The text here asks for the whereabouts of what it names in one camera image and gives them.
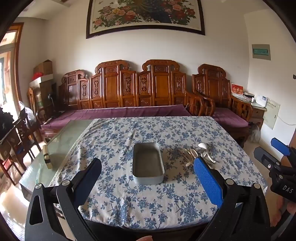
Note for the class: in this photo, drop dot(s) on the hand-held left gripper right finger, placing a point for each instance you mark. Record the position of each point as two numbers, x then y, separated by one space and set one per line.
208 183

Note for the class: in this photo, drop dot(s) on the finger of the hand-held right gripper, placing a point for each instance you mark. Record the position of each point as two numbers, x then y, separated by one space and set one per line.
280 146
266 157

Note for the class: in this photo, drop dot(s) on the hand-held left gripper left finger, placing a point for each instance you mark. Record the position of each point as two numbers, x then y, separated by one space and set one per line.
89 183

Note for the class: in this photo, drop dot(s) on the white plastic spoon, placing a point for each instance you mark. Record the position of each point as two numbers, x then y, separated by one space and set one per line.
193 153
187 157

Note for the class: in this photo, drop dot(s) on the white rice paddle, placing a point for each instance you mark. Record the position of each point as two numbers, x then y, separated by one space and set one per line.
202 145

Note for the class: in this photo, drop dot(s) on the grey metal container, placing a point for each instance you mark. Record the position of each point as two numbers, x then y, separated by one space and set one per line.
148 162

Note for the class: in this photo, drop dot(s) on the person's right hand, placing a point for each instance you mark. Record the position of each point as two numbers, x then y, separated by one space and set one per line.
276 215

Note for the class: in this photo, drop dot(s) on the grey plastic floor bag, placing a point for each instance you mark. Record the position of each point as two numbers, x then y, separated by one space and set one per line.
254 133

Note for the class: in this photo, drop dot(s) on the blue floral tablecloth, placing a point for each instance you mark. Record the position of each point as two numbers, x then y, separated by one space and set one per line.
115 162

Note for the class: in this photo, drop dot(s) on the wooden side table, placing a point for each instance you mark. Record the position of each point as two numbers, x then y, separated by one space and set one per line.
256 114

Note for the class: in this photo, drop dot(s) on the small cream box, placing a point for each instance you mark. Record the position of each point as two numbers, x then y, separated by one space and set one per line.
47 160

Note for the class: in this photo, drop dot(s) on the white blue desk device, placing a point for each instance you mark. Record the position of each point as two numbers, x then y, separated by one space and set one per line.
261 100

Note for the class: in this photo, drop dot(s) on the purple armchair cushion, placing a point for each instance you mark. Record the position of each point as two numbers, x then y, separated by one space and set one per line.
229 118

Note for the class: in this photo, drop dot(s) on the tissue box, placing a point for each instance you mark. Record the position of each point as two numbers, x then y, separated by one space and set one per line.
248 96

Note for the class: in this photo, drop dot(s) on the red desk calendar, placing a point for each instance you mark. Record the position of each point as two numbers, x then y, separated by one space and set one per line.
237 90

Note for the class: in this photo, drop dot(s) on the long purple sofa cushion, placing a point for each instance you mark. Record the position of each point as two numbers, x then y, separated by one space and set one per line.
115 112

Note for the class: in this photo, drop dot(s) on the dark wooden chair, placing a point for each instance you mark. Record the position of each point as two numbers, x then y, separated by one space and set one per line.
20 139

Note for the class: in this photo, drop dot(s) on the carved wooden armchair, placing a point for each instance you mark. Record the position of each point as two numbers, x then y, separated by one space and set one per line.
215 88

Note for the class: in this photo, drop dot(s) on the clear plastic bag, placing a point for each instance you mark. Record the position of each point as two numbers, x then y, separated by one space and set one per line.
26 111

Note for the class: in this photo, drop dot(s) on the dark wooden cabinet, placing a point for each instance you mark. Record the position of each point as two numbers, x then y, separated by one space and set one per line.
47 95

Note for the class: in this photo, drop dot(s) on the carved wooden sofa bench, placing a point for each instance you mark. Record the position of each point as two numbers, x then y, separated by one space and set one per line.
115 88

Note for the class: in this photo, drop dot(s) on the tall-backed wooden chair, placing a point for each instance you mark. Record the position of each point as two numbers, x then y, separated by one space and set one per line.
32 102

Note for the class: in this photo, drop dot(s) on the black cloth pile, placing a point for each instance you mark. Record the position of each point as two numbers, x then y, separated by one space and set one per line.
5 122

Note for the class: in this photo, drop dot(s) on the white flat box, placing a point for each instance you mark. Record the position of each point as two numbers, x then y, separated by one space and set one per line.
45 80

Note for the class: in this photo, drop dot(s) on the brown cardboard box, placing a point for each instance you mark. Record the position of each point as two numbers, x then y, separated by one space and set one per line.
44 67

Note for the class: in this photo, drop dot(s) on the framed floral peacock painting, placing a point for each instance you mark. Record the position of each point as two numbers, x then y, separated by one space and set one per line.
143 16

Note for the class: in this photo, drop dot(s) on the white wall cabinet door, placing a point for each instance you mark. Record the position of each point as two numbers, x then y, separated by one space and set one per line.
272 113

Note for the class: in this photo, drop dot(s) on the grey wall panel box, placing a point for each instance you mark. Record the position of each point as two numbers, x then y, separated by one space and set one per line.
260 52

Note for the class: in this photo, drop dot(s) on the wooden door frame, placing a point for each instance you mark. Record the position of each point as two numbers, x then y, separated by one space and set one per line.
18 69

